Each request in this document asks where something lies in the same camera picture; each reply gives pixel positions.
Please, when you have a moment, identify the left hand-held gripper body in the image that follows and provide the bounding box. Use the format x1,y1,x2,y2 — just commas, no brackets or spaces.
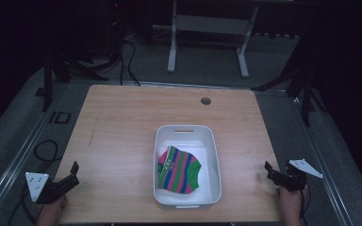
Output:
25,171,74,205

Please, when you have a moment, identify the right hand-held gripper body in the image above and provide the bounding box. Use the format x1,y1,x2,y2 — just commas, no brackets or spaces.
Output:
275,158,324,193

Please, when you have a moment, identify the person's left hand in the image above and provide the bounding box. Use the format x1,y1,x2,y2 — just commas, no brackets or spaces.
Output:
36,195,68,226

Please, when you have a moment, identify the person's right hand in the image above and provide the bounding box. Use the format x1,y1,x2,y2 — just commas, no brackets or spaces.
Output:
278,185,306,226

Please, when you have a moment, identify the white plastic bin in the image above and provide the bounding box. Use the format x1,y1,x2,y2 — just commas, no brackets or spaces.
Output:
153,124,223,210

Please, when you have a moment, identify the striped colourful sock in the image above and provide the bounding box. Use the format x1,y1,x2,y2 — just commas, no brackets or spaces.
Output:
156,145,203,195

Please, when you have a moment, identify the black tripod stand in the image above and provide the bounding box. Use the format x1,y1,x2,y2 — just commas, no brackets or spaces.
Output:
41,50,109,113
250,40,328,127

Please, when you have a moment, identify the left hand-held gripper cable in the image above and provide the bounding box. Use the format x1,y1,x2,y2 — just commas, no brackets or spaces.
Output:
7,183,41,226

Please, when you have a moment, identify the hand-held gripper cable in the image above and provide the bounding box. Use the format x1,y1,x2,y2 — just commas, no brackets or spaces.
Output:
7,183,41,226
299,184,312,220

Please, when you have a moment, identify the right hand-held gripper cable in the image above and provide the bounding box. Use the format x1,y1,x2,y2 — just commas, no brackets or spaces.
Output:
299,184,312,220

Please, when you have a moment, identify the looped black floor cable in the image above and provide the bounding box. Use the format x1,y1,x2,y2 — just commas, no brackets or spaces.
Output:
33,139,63,173

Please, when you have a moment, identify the white metal table frame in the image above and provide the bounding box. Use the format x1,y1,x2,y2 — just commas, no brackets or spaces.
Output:
167,0,260,79

